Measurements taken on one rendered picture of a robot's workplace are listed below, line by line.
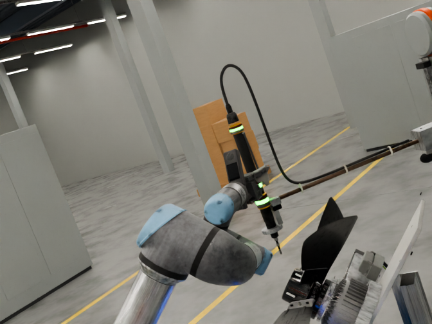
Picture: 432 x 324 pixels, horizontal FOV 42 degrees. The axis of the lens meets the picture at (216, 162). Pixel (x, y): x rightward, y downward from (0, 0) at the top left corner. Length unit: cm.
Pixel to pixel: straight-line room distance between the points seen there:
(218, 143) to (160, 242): 904
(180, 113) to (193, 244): 682
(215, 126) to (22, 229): 389
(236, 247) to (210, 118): 900
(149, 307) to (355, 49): 823
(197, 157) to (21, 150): 242
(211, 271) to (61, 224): 729
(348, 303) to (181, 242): 89
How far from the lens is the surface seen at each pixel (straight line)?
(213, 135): 1018
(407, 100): 913
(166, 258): 120
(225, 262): 118
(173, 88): 796
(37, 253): 820
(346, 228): 187
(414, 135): 205
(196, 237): 118
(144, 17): 804
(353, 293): 198
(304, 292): 199
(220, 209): 152
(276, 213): 185
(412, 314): 202
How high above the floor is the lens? 198
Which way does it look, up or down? 8 degrees down
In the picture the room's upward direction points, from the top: 20 degrees counter-clockwise
